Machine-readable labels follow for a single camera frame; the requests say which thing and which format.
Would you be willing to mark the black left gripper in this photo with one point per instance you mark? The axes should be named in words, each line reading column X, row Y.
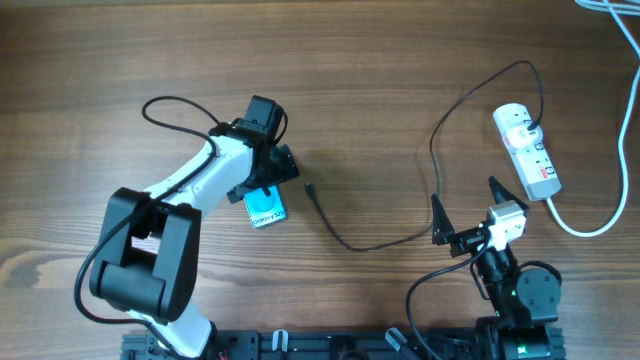
column 283, row 167

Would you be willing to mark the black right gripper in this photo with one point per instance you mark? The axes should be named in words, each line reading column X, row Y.
column 466, row 240

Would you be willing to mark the turquoise screen smartphone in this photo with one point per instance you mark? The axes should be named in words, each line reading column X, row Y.
column 265, row 210

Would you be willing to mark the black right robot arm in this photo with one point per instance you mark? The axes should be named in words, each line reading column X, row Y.
column 524, row 296

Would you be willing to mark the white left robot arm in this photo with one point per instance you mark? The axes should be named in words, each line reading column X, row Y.
column 145, row 262

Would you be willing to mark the white charger plug adapter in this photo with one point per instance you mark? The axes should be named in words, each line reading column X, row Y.
column 520, row 136

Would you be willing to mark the white power strip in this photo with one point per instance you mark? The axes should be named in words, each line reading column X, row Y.
column 533, row 164

